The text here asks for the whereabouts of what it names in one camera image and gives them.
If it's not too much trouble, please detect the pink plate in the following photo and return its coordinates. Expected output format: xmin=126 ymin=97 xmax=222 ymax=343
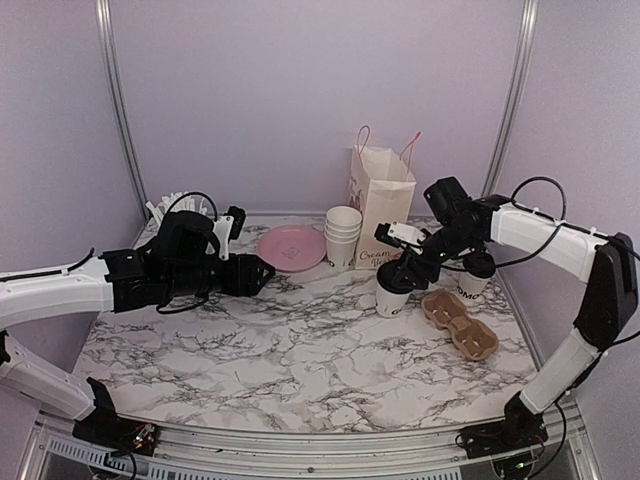
xmin=256 ymin=225 xmax=326 ymax=273

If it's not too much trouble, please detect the white paper cup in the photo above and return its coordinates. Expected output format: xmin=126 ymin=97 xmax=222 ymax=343
xmin=454 ymin=272 xmax=491 ymax=302
xmin=376 ymin=285 xmax=410 ymax=318

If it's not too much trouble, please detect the aluminium front rail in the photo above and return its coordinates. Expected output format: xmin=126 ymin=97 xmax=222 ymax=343
xmin=17 ymin=402 xmax=602 ymax=479

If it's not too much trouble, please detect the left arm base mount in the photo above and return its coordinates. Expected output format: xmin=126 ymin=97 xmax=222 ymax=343
xmin=72 ymin=377 xmax=159 ymax=457

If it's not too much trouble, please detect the black cup with straws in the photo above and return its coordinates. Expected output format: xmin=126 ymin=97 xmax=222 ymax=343
xmin=145 ymin=192 xmax=209 ymax=225

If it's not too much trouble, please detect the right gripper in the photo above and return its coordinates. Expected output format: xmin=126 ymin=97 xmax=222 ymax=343
xmin=393 ymin=221 xmax=480 ymax=289

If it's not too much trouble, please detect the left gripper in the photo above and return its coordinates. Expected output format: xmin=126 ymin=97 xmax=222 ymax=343
xmin=166 ymin=252 xmax=275 ymax=298

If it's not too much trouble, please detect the right aluminium frame post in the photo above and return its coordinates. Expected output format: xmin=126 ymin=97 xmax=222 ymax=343
xmin=481 ymin=0 xmax=540 ymax=196

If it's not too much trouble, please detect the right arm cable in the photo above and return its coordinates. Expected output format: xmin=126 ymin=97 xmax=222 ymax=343
xmin=439 ymin=174 xmax=640 ymax=344

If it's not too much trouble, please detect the black cup lid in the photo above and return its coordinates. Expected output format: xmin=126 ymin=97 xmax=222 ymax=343
xmin=463 ymin=252 xmax=496 ymax=279
xmin=376 ymin=261 xmax=415 ymax=295

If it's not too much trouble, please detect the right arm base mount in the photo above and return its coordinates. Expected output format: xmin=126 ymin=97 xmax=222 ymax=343
xmin=456 ymin=394 xmax=549 ymax=459

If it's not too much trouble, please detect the stack of white paper cups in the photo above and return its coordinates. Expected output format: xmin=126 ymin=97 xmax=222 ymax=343
xmin=324 ymin=206 xmax=363 ymax=270

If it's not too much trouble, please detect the brown cardboard cup carrier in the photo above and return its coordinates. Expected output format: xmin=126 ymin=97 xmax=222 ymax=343
xmin=421 ymin=289 xmax=499 ymax=362

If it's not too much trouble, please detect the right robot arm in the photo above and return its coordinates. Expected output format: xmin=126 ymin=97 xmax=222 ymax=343
xmin=375 ymin=177 xmax=639 ymax=448

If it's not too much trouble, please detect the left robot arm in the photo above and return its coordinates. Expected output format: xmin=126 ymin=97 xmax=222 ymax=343
xmin=1 ymin=207 xmax=275 ymax=445

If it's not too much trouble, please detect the paper takeout bag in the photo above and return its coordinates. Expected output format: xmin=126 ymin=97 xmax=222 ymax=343
xmin=348 ymin=125 xmax=418 ymax=270

